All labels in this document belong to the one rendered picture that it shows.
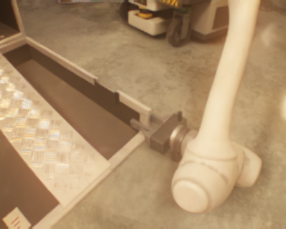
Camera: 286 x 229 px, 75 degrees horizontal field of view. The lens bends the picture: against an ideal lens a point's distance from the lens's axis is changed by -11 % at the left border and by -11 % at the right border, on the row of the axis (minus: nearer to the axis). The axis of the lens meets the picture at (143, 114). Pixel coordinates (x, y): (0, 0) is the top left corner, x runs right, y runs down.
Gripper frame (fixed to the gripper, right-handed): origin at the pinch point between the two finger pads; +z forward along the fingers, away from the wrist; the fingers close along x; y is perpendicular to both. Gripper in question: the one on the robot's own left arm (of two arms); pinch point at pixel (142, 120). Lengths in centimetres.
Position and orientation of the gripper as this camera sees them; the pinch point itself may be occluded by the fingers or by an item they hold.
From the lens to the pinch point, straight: 68.4
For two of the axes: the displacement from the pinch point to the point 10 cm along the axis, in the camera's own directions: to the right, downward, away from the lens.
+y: -0.8, -7.7, -6.4
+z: -7.7, -3.5, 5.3
